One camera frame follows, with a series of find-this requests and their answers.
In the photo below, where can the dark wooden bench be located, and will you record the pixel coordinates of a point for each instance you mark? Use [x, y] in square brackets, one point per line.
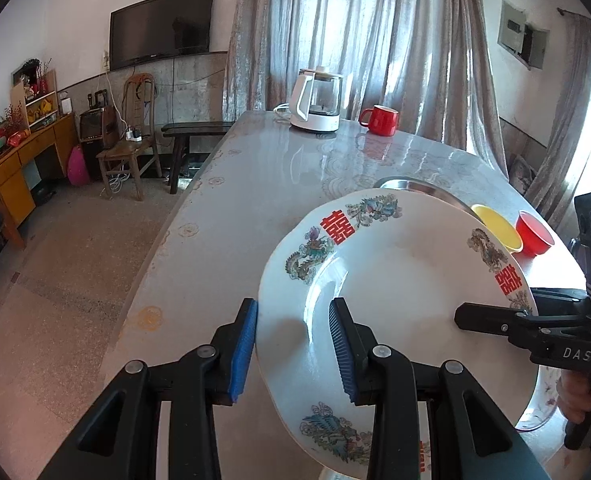
[195, 129]

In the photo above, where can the wooden chair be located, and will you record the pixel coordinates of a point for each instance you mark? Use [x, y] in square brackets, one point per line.
[125, 152]

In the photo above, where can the red mug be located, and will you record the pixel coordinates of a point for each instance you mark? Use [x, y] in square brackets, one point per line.
[381, 121]

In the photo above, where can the grey wall electrical box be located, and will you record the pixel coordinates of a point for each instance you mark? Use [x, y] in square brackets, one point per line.
[518, 32]

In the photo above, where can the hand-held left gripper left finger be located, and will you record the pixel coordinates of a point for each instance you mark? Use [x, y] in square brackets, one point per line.
[243, 355]

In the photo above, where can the wide silver curtain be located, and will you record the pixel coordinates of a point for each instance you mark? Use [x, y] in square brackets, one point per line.
[350, 25]

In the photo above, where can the black flat screen television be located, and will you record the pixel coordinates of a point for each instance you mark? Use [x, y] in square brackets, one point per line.
[160, 25]

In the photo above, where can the small old television set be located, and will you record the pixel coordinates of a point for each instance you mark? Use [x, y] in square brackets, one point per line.
[93, 125]

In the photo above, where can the small wooden shelf unit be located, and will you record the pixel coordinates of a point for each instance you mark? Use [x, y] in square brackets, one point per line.
[35, 102]

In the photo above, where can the yellow wooden cabinet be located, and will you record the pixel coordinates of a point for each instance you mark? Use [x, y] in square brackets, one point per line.
[10, 170]

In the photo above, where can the white glass electric kettle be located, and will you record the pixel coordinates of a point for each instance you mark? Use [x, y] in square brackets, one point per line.
[315, 102]

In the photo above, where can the patterned cushion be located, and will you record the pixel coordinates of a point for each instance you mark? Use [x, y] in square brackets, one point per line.
[520, 172]

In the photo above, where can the red plastic bowl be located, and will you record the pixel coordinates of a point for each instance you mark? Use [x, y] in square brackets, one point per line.
[535, 235]

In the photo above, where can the yellow plastic bowl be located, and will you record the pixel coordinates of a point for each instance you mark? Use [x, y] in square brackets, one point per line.
[495, 225]

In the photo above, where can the white floral plate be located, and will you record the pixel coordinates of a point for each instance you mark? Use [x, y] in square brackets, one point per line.
[540, 400]

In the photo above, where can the person's right hand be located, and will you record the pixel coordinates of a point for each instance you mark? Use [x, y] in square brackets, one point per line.
[575, 395]

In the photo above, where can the printed plastic tablecloth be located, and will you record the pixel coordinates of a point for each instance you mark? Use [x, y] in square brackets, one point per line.
[255, 185]

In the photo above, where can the round metal plate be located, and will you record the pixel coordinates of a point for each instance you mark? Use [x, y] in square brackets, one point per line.
[415, 185]

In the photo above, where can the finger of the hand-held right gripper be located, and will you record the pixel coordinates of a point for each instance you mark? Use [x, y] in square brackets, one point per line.
[560, 296]
[485, 317]

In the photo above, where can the white dragon print plate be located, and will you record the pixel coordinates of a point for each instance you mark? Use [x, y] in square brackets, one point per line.
[400, 285]

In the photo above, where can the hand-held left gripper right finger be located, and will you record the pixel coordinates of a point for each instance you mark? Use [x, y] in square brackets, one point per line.
[340, 352]

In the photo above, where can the white power strip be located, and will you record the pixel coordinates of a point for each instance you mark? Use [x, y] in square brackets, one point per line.
[134, 135]

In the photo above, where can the narrow silver curtain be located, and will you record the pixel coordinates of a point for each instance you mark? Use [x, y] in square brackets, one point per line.
[570, 110]

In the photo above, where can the pink bag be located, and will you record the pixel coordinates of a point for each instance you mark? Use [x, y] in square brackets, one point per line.
[78, 167]

